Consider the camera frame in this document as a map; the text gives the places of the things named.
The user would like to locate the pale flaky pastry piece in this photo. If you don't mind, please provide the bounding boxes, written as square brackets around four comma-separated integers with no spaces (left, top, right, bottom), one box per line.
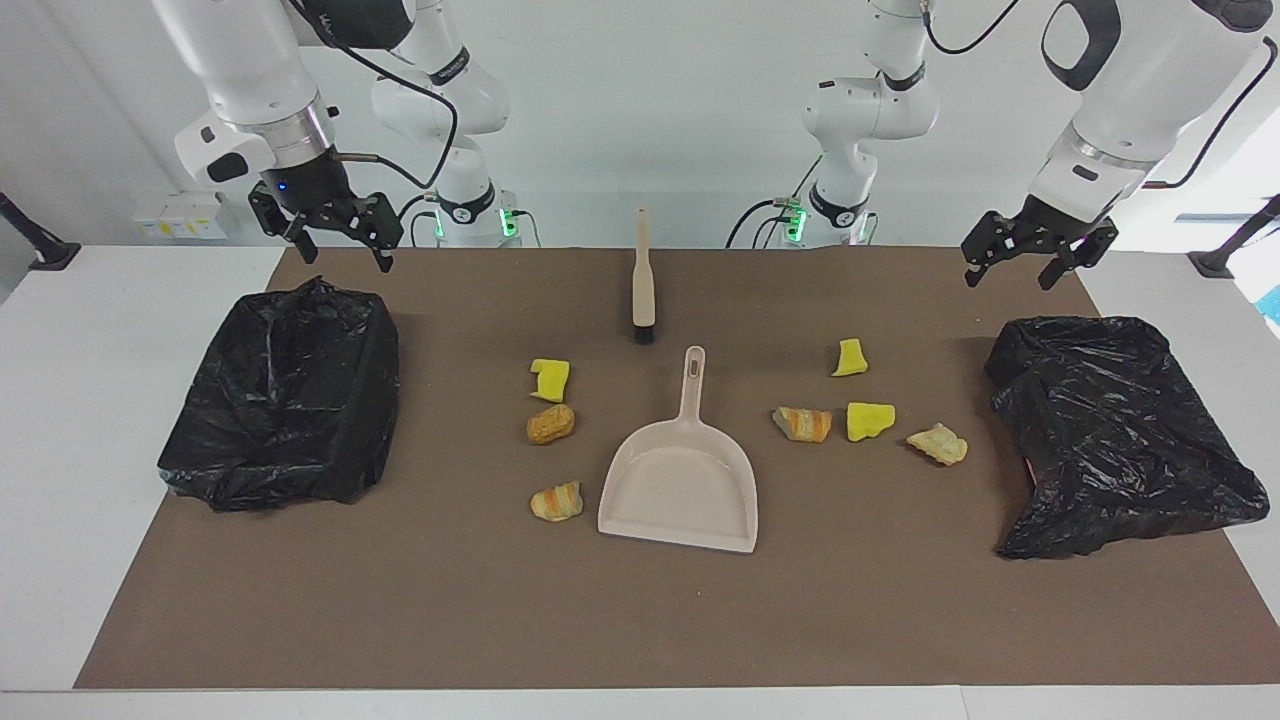
[906,423,969,467]

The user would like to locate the large yellow sponge block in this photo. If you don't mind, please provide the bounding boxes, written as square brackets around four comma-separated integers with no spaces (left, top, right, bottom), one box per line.
[846,402,897,443]

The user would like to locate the notched yellow sponge piece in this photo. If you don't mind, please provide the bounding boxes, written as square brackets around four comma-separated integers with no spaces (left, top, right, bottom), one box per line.
[529,358,571,404]

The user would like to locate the orange striped bread piece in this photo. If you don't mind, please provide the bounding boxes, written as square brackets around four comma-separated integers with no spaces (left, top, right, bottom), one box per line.
[772,406,833,444]

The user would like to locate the brown bread roll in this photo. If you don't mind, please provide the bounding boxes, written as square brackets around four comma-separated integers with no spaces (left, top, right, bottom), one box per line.
[526,403,577,446]

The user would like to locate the beige brush with black bristles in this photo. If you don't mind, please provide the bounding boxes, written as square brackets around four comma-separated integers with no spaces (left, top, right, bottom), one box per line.
[630,208,658,346]

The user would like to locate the beige plastic dustpan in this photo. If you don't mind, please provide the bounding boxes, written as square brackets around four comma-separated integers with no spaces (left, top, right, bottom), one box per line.
[597,345,759,554]

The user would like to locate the boxy bin with black bag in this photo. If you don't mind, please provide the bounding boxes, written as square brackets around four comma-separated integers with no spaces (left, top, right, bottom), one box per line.
[157,276,401,513]

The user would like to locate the crumpled bin with black bag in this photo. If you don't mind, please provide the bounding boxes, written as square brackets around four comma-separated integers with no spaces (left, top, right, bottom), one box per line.
[985,316,1271,561]

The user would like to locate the orange striped croissant piece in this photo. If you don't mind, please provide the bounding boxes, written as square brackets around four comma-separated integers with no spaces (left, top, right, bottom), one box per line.
[530,481,584,523]

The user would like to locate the brown table mat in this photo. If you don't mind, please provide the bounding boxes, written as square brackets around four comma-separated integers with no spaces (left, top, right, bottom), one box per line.
[73,247,1280,691]

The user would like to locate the black right base cable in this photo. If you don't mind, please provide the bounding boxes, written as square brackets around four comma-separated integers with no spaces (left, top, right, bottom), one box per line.
[388,193,441,248]

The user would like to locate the black base cable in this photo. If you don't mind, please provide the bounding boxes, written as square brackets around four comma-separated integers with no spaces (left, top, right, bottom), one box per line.
[725,155,806,249]
[388,193,441,248]

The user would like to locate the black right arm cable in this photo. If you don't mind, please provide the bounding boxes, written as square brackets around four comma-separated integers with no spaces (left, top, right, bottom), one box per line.
[290,0,461,191]

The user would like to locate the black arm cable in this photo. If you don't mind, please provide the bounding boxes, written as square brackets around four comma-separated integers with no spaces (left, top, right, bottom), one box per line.
[920,0,1280,191]
[290,0,461,191]

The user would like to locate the white wall socket box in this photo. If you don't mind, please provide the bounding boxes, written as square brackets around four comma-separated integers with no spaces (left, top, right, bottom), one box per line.
[133,191,229,241]

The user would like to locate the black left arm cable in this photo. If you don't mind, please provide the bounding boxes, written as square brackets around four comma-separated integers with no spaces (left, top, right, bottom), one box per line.
[920,0,1280,191]

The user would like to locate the black camera stand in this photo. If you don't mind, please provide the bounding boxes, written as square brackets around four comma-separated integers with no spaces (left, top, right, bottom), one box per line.
[1188,195,1280,280]
[0,192,81,272]

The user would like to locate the black left base cable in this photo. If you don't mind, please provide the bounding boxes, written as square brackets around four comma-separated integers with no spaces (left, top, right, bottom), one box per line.
[725,155,806,249]

